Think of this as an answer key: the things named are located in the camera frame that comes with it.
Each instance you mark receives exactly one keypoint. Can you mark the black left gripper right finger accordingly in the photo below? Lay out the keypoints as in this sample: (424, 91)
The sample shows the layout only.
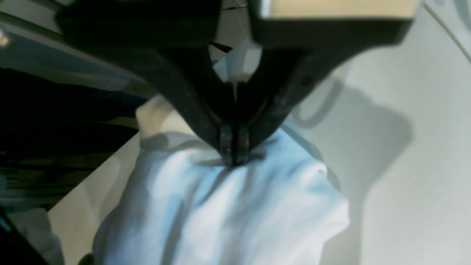
(302, 42)

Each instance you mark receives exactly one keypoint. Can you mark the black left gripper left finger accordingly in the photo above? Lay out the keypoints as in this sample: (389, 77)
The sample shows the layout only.
(165, 43)

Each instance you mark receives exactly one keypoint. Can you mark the white t-shirt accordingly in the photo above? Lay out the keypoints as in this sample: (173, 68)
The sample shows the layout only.
(183, 206)

